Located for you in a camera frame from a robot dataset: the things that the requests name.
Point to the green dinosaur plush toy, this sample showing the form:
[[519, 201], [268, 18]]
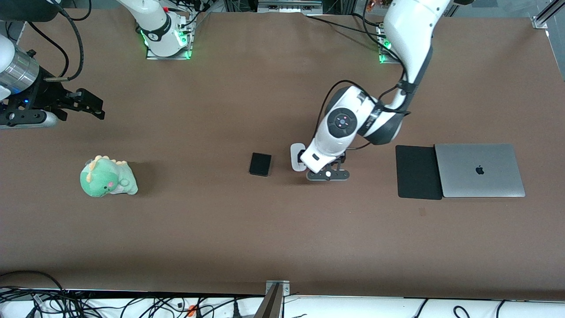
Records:
[[106, 179]]

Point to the silver closed laptop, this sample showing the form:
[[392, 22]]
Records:
[[479, 170]]

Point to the black mouse pad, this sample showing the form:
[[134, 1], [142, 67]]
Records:
[[417, 172]]

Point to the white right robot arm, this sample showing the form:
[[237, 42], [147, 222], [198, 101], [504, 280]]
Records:
[[154, 22]]

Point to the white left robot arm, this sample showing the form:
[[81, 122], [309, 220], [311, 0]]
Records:
[[410, 31]]

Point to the aluminium corner profile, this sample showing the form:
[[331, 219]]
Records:
[[547, 15]]

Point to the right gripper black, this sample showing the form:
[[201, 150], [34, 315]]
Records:
[[45, 93]]

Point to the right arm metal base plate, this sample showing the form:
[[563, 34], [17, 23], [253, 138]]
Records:
[[187, 42]]

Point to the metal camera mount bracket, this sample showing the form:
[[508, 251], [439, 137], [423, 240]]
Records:
[[273, 300]]

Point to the aluminium frame with ports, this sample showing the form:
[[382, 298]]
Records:
[[289, 6]]

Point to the black smartphone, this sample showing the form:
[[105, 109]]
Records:
[[260, 164]]

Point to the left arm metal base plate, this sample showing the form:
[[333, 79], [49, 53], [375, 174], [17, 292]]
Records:
[[383, 58]]

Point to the white computer mouse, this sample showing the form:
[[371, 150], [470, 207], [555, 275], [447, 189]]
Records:
[[295, 152]]

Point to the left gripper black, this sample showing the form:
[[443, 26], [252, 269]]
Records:
[[300, 154]]

